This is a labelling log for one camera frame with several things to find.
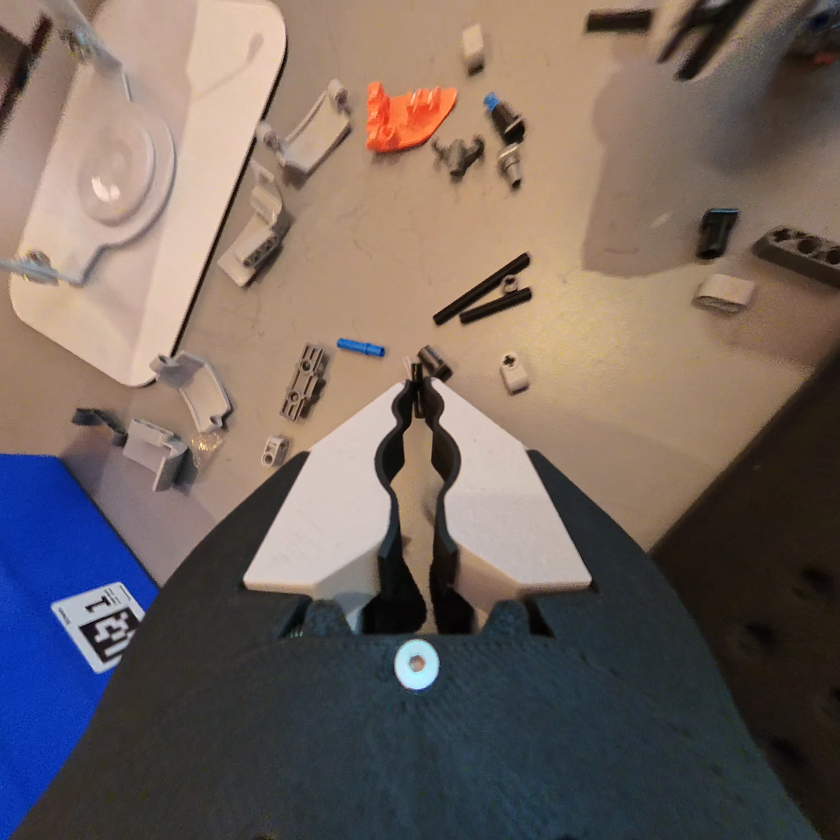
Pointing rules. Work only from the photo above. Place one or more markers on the black dimpled foam mat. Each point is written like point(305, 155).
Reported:
point(774, 590)

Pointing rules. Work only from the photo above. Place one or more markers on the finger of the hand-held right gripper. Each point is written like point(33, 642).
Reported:
point(761, 39)
point(669, 19)

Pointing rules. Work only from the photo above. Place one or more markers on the black tube connector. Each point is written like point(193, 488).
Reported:
point(716, 233)

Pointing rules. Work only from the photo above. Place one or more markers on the dark grey brick piece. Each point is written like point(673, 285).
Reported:
point(303, 380)

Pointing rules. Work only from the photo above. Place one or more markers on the grey curved panel piece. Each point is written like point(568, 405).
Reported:
point(203, 387)
point(315, 131)

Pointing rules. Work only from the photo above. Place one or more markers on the small grey connector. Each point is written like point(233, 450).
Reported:
point(472, 46)
point(515, 372)
point(275, 450)

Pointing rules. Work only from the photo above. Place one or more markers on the grey hook piece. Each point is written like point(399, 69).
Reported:
point(459, 154)

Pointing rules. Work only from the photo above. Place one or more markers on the short black pin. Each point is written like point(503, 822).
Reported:
point(417, 373)

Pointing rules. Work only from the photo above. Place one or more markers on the white book stand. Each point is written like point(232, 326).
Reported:
point(131, 197)

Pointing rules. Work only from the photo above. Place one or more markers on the dark grey black connector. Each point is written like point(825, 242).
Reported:
point(436, 362)

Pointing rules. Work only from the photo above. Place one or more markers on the orange pin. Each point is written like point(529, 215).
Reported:
point(407, 118)

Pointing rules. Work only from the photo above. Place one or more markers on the grey pin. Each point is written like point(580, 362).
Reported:
point(510, 164)

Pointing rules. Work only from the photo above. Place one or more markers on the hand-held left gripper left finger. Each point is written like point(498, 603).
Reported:
point(315, 525)

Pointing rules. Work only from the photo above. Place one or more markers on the black connector with blue pin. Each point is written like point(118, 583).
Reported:
point(505, 118)

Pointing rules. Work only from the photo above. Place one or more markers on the blue plastic storage bin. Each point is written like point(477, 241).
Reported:
point(52, 525)

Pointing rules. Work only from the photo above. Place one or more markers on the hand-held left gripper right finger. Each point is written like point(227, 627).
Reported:
point(518, 525)

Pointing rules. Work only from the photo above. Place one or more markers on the blue pin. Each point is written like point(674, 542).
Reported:
point(361, 347)

